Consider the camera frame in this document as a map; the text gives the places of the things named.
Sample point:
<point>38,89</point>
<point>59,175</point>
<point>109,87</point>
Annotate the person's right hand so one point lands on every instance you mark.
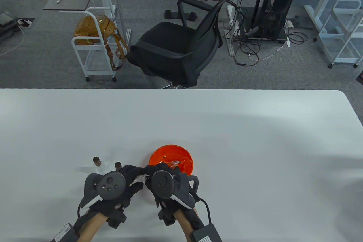
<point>181,179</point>

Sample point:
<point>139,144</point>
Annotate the person's left hand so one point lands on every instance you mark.
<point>133,178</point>

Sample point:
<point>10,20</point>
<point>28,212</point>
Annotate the person's left fingers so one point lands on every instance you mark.
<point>133,176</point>

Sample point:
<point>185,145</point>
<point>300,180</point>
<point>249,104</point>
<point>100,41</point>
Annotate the person's right fingers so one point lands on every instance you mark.
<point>151,169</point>

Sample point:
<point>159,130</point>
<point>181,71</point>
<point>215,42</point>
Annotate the person's left forearm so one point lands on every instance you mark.
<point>95,225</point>

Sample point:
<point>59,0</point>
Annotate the person's right forearm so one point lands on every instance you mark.
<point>187,225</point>

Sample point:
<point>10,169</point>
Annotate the round black right glove tracker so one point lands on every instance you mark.
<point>163,183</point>

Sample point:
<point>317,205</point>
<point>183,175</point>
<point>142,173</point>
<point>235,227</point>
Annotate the round black glove tracker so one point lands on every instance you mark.
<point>110,185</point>
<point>163,183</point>

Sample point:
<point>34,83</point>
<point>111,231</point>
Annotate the clear glass bottle with cork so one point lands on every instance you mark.
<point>99,166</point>
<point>118,165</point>

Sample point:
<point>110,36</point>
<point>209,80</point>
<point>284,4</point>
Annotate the orange translucent bowl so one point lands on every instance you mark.
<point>170,154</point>

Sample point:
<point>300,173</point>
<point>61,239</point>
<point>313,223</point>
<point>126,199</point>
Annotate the round black left glove tracker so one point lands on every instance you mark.
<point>110,185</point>

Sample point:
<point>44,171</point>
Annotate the white rolling cart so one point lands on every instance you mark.
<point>93,60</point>

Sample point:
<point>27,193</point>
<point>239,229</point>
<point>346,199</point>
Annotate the black office chair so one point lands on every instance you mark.
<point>170,46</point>

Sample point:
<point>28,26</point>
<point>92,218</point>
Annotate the brown leather backpack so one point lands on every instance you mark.
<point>93,27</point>

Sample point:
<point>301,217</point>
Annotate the white desk leg with foot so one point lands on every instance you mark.
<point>234,18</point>

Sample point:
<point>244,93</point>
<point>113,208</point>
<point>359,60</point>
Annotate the floor socket box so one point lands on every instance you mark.
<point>26,22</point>

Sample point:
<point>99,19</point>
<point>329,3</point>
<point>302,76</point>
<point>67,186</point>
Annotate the white power strip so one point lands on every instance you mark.
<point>288,35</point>

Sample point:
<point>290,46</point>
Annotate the black device stack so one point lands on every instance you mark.
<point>7,25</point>

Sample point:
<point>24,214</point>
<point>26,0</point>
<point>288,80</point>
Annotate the black computer tower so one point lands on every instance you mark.
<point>279,0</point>

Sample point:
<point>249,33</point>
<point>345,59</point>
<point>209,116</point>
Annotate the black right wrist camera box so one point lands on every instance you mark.
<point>206,234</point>

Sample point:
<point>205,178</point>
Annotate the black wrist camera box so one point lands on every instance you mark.
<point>65,233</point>
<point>206,234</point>

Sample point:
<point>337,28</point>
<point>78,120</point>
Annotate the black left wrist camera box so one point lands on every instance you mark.
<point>65,233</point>

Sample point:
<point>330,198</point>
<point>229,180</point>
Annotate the black floor bracket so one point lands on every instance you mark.
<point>181,15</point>

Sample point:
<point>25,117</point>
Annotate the white desk frame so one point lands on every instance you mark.
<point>337,23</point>

